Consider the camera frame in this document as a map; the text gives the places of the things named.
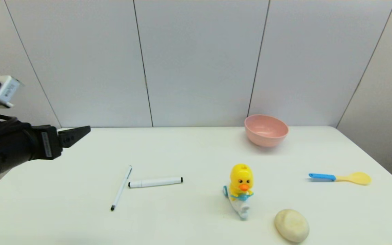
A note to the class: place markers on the thin white pen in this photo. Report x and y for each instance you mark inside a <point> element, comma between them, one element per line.
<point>121,188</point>

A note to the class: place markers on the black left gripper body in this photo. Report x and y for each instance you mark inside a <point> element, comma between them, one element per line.
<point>36,144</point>

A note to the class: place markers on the thick white marker black caps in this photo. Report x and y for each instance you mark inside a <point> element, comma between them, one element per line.
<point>155,182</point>

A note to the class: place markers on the yellow duck scooter toy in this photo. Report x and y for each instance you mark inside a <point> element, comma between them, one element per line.
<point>241,178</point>

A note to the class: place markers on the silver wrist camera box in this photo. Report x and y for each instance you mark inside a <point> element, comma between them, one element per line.
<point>8,91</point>

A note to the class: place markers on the pink plastic bowl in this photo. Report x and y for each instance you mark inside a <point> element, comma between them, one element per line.
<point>265,131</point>

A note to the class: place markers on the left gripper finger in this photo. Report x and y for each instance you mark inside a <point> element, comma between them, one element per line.
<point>71,135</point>

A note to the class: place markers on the cream round bun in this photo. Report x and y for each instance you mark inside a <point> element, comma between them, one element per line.
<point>291,225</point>

